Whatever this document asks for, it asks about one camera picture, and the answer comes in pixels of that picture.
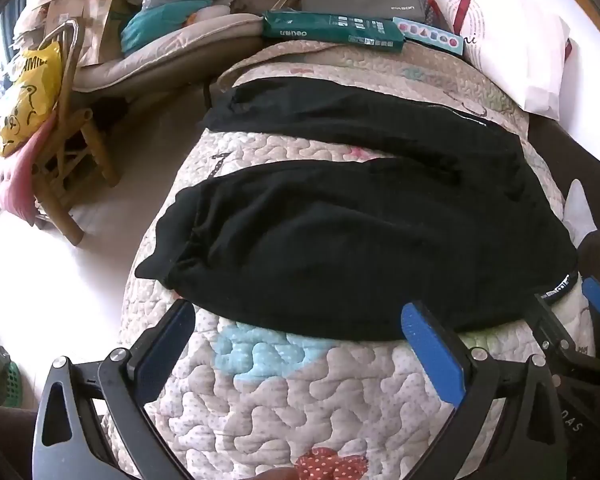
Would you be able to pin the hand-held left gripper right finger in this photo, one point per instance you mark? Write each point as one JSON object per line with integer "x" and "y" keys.
{"x": 430, "y": 350}

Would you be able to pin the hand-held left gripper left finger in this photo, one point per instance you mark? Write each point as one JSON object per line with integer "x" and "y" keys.
{"x": 172, "y": 345}

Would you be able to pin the black pants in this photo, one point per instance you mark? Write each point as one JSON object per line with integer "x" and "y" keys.
{"x": 330, "y": 240}

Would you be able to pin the person's white sock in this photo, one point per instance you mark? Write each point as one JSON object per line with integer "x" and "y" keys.
{"x": 577, "y": 210}

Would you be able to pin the quilted patterned blanket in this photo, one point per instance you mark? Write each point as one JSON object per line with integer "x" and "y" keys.
{"x": 290, "y": 400}

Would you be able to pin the green plastic basket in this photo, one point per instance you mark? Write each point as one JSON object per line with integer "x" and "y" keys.
{"x": 7, "y": 380}

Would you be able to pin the wooden chair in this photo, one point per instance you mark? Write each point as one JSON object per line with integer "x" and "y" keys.
{"x": 92, "y": 145}

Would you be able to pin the pink cushion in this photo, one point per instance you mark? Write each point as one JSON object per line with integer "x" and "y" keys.
{"x": 17, "y": 175}

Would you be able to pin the white printed pillow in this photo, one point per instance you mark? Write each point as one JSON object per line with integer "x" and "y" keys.
{"x": 510, "y": 45}

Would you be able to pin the yellow bear plastic bag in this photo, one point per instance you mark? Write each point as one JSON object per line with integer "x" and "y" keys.
{"x": 30, "y": 95}

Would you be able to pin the beige lounge cushion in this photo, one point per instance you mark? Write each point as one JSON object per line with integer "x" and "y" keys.
{"x": 180, "y": 50}

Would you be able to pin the light blue dotted box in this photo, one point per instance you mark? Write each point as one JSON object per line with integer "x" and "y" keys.
{"x": 430, "y": 35}

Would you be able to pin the teal cloth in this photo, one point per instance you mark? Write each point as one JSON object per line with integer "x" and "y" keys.
{"x": 150, "y": 25}

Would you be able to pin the green cardboard box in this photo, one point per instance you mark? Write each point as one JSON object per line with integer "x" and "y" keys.
{"x": 330, "y": 30}

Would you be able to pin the brown paper bag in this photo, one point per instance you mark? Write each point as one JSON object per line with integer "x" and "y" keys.
{"x": 97, "y": 10}

